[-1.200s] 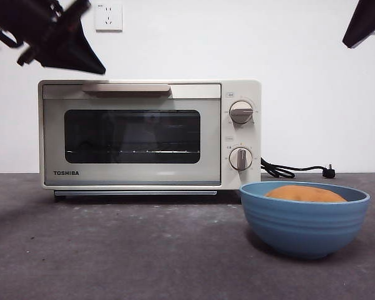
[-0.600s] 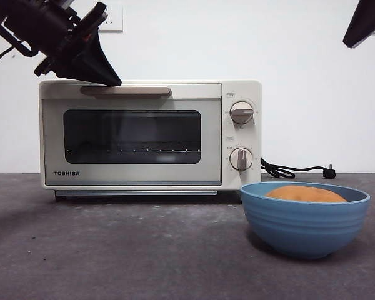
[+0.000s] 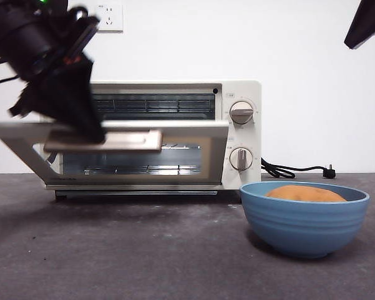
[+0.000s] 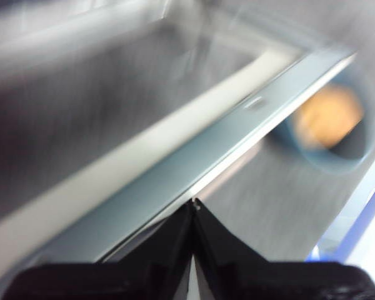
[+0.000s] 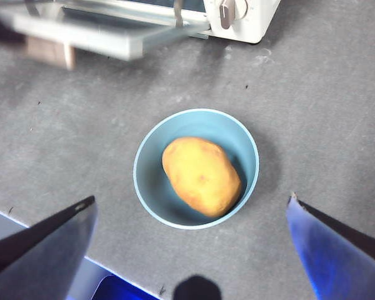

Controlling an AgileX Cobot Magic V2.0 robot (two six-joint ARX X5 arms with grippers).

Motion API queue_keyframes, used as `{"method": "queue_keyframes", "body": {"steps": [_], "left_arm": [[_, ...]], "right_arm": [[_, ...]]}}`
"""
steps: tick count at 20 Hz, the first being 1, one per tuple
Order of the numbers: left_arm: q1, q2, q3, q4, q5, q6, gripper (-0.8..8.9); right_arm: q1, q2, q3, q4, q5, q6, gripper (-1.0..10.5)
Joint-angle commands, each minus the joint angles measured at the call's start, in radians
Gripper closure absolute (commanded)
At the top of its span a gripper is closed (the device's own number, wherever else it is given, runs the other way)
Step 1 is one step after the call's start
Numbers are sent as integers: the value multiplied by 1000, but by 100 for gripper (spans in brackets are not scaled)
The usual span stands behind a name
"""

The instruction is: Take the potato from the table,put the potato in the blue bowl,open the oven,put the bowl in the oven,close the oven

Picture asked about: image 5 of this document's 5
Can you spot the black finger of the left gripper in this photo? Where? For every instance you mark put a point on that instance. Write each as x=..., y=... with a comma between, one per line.
x=3, y=29

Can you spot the blue rounded plastic part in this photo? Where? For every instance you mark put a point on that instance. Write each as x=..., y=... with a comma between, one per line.
x=122, y=290

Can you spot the blue bowl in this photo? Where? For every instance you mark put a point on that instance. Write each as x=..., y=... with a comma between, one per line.
x=150, y=187

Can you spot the brown potato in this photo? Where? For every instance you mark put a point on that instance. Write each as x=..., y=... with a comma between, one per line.
x=200, y=175

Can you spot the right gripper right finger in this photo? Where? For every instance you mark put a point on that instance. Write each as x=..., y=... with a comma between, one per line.
x=337, y=250

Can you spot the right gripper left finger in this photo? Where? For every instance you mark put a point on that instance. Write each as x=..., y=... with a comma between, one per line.
x=34, y=256

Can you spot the beige timer knob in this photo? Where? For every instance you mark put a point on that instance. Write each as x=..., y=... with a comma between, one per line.
x=226, y=15

